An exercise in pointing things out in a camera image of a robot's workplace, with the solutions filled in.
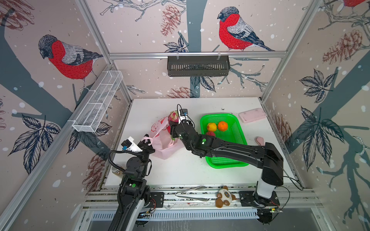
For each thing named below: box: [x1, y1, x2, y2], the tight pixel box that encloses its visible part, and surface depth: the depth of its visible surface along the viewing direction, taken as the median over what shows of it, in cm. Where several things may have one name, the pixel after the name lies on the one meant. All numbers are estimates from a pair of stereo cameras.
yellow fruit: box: [207, 122, 218, 132], surface depth 99 cm
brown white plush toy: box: [215, 185, 237, 208], surface depth 74 cm
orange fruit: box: [217, 121, 228, 132], surface depth 99 cm
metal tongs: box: [174, 185, 209, 202], surface depth 78 cm
